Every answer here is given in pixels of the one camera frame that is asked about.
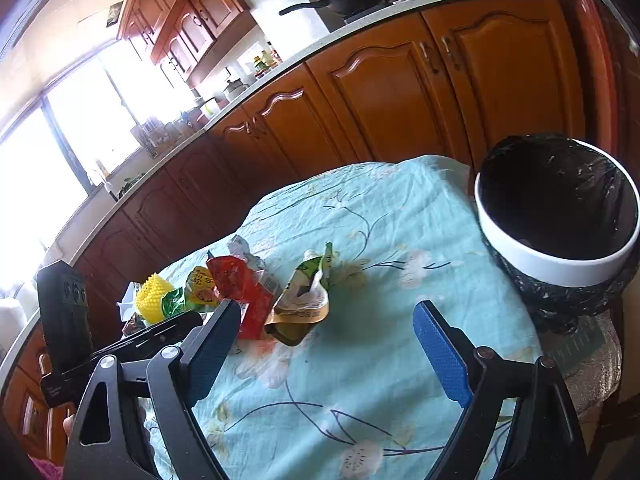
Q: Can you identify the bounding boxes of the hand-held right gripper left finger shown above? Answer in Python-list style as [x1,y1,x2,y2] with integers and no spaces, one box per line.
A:
[64,298,243,480]

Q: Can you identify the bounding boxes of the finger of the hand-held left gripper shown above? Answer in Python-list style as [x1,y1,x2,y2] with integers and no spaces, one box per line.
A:
[92,332,183,362]
[122,311,203,345]

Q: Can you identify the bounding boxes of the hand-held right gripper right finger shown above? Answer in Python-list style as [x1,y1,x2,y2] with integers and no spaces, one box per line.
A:
[413,301,588,480]

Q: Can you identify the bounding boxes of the yellow green snack wrapper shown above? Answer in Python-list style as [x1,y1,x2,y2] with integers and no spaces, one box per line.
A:
[160,266,221,318]

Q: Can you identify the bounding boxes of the red snack wrapper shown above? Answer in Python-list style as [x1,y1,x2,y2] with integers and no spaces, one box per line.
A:
[206,255,273,341]

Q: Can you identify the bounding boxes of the green drink pouch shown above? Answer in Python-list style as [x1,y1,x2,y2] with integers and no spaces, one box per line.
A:
[264,242,337,348]

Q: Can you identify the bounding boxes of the silver foil wrapper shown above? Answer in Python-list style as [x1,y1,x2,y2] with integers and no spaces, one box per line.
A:
[227,235,268,273]

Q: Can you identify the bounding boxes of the white bin with black bag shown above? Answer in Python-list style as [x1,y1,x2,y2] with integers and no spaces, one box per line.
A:
[474,132,640,333]

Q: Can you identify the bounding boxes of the yellow foam fruit net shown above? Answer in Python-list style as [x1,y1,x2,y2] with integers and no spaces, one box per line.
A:
[135,272,173,325]

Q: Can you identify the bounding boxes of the white crumpled tissue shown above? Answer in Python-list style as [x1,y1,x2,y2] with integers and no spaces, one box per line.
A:
[116,281,141,318]

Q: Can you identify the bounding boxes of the teal floral tablecloth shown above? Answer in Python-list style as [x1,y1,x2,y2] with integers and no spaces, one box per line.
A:
[120,155,546,480]

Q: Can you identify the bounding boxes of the grey patterned mat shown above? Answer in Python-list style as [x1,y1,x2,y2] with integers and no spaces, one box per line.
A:
[542,310,623,413]

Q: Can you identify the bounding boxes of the green potted plant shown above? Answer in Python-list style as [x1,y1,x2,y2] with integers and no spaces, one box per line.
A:
[119,172,146,196]

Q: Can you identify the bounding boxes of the pink clothing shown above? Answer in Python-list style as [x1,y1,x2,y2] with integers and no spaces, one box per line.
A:
[30,455,66,480]

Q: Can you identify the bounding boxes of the utensil rack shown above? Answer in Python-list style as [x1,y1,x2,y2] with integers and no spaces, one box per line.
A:
[131,117,181,156]

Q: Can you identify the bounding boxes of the kitchen window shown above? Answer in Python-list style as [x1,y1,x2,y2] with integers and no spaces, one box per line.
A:
[0,42,201,306]

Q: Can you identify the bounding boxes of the wooden base cabinets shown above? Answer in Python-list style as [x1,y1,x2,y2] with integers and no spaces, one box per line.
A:
[0,0,586,461]

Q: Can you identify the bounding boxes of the white kitchen countertop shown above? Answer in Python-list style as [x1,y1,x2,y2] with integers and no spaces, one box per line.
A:
[0,0,561,376]

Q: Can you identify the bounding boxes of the black gas stove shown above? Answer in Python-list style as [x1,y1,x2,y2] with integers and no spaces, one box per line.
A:
[342,0,401,24]

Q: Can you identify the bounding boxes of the red framed glass door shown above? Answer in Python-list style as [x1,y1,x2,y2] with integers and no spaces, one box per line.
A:
[547,0,640,161]

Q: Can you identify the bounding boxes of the wooden wall cabinets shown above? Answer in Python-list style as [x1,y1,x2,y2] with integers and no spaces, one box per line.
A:
[117,0,256,81]

